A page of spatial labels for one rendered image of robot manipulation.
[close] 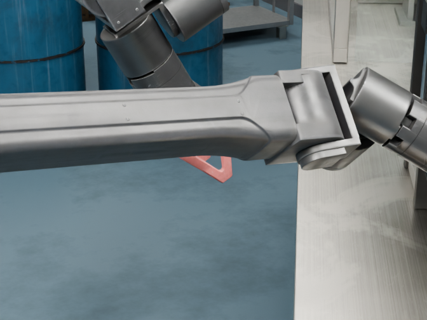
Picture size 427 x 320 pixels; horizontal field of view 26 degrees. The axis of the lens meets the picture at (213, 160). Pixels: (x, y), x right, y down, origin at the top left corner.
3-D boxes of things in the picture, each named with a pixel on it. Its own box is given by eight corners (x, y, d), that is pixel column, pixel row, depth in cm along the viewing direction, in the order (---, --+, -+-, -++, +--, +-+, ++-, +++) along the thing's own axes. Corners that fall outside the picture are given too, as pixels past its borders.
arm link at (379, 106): (345, 98, 82) (365, 51, 85) (313, 128, 88) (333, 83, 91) (410, 136, 83) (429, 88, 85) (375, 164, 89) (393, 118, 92)
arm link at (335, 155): (309, 159, 80) (280, 70, 82) (262, 202, 90) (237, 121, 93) (424, 140, 84) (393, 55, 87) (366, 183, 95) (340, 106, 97)
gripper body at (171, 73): (188, 84, 104) (155, 31, 100) (225, 112, 95) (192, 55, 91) (141, 117, 103) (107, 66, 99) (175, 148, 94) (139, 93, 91)
